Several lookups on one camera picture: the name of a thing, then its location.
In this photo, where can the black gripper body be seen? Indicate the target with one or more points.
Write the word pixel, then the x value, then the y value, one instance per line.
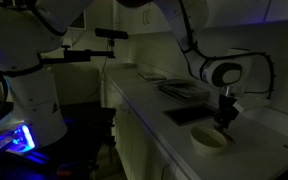
pixel 226 110

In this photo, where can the red pen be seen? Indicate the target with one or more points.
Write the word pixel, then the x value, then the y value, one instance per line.
pixel 230 137

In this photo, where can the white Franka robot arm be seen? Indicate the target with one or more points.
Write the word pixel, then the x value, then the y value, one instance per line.
pixel 27 36

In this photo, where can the white round bowl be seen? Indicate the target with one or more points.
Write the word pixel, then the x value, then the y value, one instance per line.
pixel 208 140

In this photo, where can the dark rectangular tray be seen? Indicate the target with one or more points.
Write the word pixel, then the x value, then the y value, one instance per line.
pixel 189 114

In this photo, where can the stack of flat dark trays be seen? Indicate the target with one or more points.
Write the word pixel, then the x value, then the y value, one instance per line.
pixel 184 90

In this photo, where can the flat book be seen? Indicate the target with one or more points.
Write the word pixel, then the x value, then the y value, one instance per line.
pixel 151 76

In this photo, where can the white base cabinet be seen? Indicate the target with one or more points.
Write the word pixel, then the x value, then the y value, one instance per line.
pixel 130 140

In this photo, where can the small flat plate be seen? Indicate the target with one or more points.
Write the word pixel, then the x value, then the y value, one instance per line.
pixel 128 65

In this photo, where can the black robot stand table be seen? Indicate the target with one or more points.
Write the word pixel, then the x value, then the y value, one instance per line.
pixel 80 140

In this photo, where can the white upper wall cabinet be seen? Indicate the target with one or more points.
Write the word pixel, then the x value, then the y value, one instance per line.
pixel 224 11

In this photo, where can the black stereo camera bar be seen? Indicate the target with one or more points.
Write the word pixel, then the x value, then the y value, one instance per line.
pixel 111 33

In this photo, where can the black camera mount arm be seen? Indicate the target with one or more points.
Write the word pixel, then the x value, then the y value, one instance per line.
pixel 77 55

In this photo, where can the dark wall frame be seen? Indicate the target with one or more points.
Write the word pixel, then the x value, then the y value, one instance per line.
pixel 78 22

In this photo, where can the blue lit robot base plate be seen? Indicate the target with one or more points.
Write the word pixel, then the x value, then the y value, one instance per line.
pixel 14 140

